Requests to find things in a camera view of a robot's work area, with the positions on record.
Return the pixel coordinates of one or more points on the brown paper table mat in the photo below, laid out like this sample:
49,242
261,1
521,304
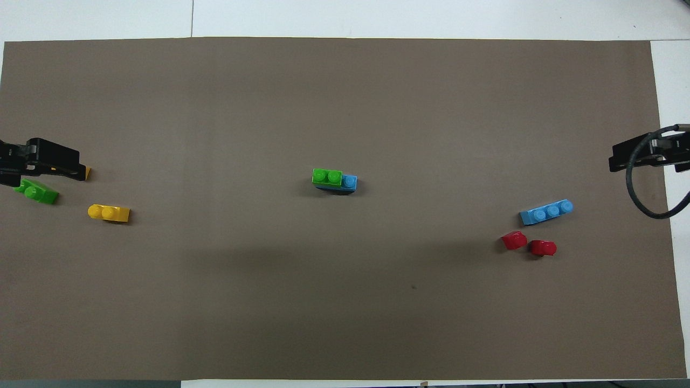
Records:
345,296

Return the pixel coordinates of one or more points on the yellow two-stud toy block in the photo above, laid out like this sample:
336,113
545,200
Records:
109,214
88,173

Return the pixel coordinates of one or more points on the red single-stud toy block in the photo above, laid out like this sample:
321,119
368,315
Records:
543,248
513,241

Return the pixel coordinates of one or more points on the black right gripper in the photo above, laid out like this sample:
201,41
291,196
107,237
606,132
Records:
676,151

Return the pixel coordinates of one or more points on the green two-stud toy block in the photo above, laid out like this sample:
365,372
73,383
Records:
39,193
327,178

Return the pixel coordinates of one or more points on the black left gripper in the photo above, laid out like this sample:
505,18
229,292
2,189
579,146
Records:
11,161

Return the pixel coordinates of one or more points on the blue three-stud toy block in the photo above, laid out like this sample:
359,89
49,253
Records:
545,214
350,183

